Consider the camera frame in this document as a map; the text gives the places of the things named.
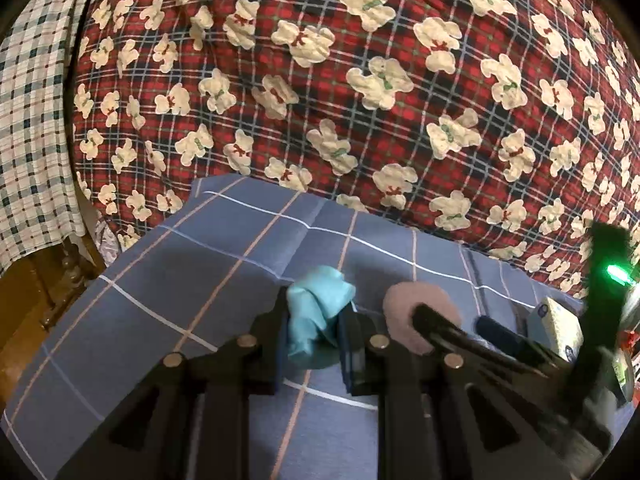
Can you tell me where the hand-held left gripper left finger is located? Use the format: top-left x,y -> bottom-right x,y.
55,285 -> 291,480

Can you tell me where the white floral tissue box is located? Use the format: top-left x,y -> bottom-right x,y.
525,296 -> 586,363

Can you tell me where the teal cloth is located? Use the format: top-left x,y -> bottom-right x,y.
285,266 -> 357,371

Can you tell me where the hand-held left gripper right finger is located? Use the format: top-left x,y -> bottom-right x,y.
337,305 -> 591,480

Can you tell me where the red plaid bear-print quilt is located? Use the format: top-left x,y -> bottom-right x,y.
72,0 -> 640,301

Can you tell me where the pink round puff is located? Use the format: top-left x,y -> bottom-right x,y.
382,281 -> 463,356

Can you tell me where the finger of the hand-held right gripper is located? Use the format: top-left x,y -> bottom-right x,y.
411,304 -> 541,378
475,315 -> 556,367

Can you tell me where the blue checked bedsheet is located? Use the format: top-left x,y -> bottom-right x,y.
0,175 -> 586,480

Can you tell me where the white green checked cloth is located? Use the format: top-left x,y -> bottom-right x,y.
0,0 -> 101,273

